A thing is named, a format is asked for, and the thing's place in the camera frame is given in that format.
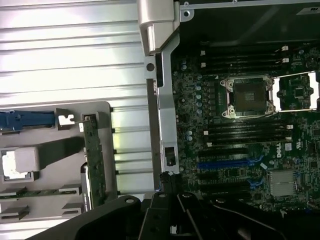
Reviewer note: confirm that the blue disk bracket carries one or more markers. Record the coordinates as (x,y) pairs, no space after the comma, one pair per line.
(25,121)

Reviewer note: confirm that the gray parts rack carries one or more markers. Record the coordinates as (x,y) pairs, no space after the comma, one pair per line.
(62,175)

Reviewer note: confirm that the green Dell motherboard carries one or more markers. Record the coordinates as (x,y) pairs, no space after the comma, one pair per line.
(300,130)

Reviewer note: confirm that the open black PC case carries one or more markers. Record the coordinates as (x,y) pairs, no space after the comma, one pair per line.
(166,112)

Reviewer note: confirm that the green RAM stick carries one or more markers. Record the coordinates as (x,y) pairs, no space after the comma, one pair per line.
(30,194)

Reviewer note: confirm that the silver socket cover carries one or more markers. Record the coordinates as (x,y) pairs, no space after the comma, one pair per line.
(313,90)

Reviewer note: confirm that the RAM slot white latches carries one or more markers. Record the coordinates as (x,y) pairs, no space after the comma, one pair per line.
(245,62)
(247,129)
(209,144)
(245,50)

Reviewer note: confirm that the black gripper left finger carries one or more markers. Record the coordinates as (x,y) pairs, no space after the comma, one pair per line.
(155,220)

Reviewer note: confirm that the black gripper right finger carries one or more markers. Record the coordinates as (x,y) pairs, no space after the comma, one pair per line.
(190,220)

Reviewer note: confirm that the silver chipset heatsink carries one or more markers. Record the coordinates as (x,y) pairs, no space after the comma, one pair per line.
(282,183)

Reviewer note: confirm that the CPU socket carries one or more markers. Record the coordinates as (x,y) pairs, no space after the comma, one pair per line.
(250,96)

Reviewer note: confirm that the silver CPU chip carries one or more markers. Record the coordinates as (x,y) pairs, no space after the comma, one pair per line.
(8,165)

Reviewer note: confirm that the blue expansion slot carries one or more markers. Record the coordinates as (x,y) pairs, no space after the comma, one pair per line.
(225,165)

